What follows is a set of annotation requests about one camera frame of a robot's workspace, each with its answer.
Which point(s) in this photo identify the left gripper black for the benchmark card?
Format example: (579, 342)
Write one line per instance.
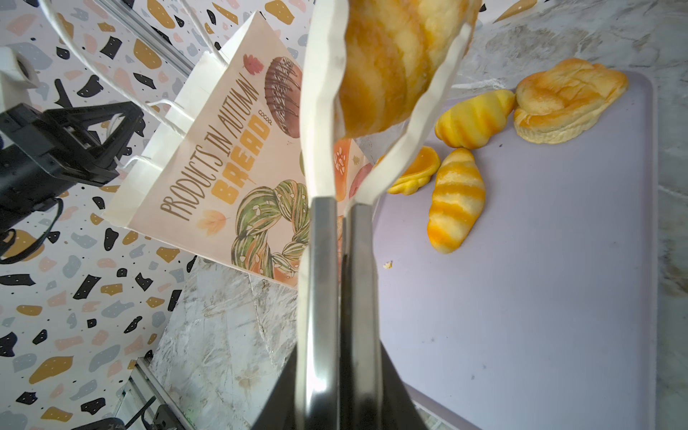
(51, 151)

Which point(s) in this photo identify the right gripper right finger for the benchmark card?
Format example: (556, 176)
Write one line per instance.
(398, 410)

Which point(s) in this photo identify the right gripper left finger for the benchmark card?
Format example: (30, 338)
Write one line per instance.
(279, 410)

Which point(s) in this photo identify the steel tongs white tips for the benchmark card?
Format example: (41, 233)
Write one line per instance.
(339, 363)

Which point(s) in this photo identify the printed paper bread bag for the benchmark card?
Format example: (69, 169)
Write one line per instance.
(223, 176)

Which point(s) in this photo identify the striped croissant bread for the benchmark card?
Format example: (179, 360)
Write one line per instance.
(457, 201)
(393, 51)

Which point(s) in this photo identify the round yellow tart bread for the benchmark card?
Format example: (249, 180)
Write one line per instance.
(418, 174)

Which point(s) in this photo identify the lilac plastic tray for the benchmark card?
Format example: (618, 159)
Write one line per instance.
(546, 316)

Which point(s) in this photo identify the small striped yellow roll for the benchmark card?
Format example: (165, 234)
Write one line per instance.
(471, 123)

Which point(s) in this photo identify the knotted brown bun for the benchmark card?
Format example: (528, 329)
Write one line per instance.
(558, 105)

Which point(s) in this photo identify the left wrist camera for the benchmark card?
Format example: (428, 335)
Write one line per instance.
(18, 76)

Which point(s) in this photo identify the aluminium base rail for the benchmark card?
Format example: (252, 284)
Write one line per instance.
(144, 404)

